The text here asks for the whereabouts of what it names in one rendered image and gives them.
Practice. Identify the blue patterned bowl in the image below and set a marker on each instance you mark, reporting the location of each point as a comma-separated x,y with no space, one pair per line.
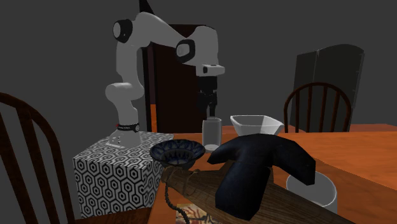
176,152

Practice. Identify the white round cup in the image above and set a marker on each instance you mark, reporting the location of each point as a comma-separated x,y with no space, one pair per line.
322,192

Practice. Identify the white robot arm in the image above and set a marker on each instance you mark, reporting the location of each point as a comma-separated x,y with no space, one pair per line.
127,65

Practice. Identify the white square bowl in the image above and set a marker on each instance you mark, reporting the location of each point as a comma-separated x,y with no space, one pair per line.
257,125

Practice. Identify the dark wooden chair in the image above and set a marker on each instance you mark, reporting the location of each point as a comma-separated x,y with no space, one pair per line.
316,107
28,161

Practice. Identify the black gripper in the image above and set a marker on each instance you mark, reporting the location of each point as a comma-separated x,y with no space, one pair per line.
207,90

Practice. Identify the clear glass cup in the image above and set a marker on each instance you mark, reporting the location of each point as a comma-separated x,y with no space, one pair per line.
211,133

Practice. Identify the dark blue T-shaped object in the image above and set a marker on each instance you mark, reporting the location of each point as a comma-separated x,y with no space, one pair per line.
248,173

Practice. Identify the dark wooden cabinet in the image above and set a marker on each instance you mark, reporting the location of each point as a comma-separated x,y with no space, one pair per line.
173,90

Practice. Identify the patterned paper sheet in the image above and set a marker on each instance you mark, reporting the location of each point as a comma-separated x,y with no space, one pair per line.
193,215

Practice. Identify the black white patterned robot stand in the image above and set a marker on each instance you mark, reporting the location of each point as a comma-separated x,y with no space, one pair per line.
116,173

